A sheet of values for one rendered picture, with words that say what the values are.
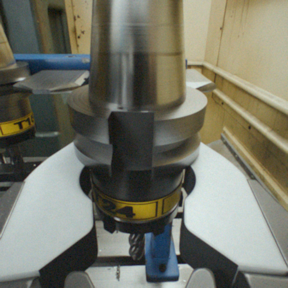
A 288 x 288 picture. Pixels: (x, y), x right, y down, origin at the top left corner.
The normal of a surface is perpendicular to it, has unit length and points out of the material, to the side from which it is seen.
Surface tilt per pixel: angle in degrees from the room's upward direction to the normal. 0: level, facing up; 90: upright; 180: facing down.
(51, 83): 11
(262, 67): 90
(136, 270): 0
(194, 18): 90
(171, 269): 0
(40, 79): 0
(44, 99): 90
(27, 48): 90
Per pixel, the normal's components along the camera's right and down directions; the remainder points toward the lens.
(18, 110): 0.87, 0.24
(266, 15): -1.00, 0.01
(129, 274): 0.00, -0.88
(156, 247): 0.04, 0.47
